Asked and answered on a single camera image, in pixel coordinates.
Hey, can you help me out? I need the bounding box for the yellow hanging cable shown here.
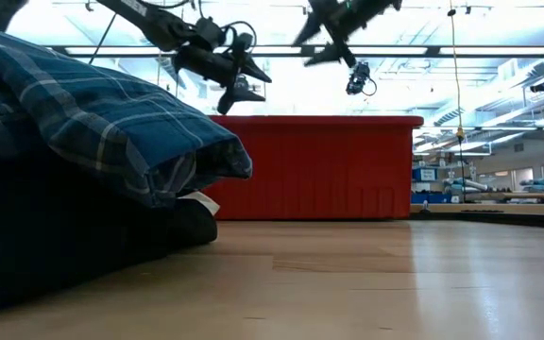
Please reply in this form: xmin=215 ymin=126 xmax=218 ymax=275
xmin=446 ymin=0 xmax=468 ymax=204

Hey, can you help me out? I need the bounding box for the black aluminium table frame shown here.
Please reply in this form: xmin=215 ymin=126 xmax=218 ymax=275
xmin=411 ymin=210 xmax=544 ymax=231

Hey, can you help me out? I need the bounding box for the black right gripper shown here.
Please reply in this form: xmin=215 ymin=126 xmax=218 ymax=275
xmin=292 ymin=0 xmax=403 ymax=68

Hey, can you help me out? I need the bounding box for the blue plaid garment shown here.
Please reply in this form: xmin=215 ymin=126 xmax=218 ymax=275
xmin=0 ymin=23 xmax=254 ymax=209

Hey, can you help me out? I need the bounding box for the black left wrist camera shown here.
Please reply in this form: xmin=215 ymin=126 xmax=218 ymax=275
xmin=195 ymin=16 xmax=227 ymax=49

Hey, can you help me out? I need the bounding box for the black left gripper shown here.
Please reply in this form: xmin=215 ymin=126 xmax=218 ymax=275
xmin=172 ymin=32 xmax=273 ymax=116

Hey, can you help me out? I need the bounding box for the blue storage box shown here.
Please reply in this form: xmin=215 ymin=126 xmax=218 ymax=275
xmin=412 ymin=166 xmax=439 ymax=183

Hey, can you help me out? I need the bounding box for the black garment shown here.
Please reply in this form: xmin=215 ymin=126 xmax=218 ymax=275
xmin=0 ymin=150 xmax=219 ymax=314

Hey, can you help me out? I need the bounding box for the black overhead frame beam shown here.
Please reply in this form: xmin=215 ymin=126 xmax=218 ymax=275
xmin=47 ymin=43 xmax=544 ymax=60

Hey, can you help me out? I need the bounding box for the white garment tag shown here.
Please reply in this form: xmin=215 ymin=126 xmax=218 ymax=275
xmin=177 ymin=190 xmax=221 ymax=216

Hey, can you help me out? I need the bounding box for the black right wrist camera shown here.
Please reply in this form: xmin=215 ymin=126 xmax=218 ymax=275
xmin=345 ymin=60 xmax=378 ymax=97

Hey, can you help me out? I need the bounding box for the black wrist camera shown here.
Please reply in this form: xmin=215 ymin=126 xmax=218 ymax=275
xmin=345 ymin=60 xmax=378 ymax=97
xmin=195 ymin=16 xmax=227 ymax=49

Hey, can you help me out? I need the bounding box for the red plastic bin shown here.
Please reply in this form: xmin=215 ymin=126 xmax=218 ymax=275
xmin=203 ymin=115 xmax=424 ymax=222

